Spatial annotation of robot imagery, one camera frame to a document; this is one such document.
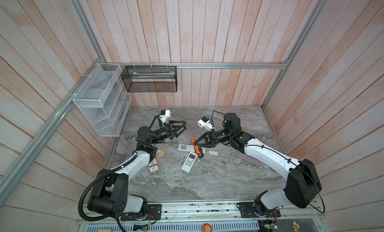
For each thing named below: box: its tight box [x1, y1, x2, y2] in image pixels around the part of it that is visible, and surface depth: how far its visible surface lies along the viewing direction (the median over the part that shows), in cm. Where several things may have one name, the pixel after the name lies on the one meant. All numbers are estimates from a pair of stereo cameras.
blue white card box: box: [148, 157, 160, 175], surface depth 89 cm
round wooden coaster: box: [156, 149, 166, 158], surface depth 97 cm
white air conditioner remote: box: [181, 151, 198, 173], surface depth 90 cm
